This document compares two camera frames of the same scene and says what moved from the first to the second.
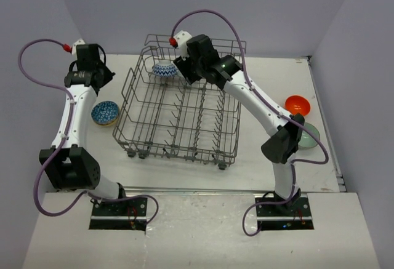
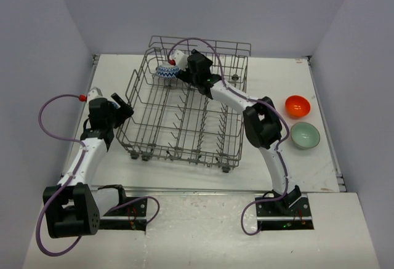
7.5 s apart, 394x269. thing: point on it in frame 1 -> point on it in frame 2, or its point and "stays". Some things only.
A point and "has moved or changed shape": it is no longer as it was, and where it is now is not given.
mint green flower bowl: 306,140 stays
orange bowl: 297,104 stays
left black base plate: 130,215 stays
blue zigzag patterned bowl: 164,68 has moved or changed shape
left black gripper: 108,76 -> 122,113
